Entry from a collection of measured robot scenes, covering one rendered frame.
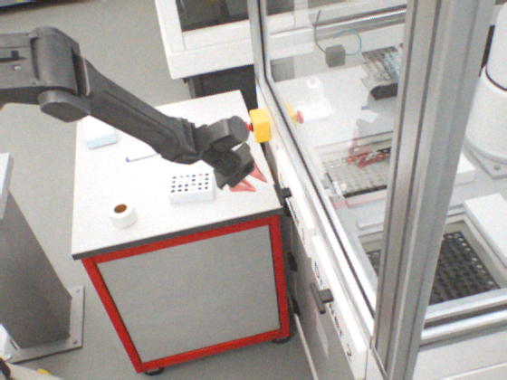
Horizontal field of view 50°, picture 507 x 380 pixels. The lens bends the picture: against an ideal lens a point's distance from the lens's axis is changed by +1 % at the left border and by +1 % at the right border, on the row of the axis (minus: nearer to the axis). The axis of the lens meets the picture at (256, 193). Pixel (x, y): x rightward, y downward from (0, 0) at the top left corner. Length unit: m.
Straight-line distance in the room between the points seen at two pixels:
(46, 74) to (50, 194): 2.25
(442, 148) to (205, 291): 1.24
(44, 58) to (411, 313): 0.59
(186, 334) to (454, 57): 1.52
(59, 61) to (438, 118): 0.46
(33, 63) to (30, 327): 1.61
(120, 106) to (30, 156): 2.46
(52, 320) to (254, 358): 0.77
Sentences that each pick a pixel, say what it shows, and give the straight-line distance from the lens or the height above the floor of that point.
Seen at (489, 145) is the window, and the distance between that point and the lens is 0.62.
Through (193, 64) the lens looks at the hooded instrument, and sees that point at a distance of 1.97.
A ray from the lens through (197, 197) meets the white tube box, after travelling 1.52.
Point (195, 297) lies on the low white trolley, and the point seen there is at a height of 0.43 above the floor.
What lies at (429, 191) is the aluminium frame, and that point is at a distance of 0.60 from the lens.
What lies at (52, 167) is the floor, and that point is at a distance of 3.13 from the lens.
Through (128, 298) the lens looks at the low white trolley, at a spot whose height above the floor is 0.50.
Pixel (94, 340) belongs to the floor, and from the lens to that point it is 2.28.
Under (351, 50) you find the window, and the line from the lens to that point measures 0.78.
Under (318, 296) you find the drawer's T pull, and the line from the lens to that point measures 1.10.
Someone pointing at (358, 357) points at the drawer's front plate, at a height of 0.91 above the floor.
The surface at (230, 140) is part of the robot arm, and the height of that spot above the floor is 1.16.
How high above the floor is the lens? 1.81
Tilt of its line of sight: 43 degrees down
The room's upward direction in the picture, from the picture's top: 7 degrees counter-clockwise
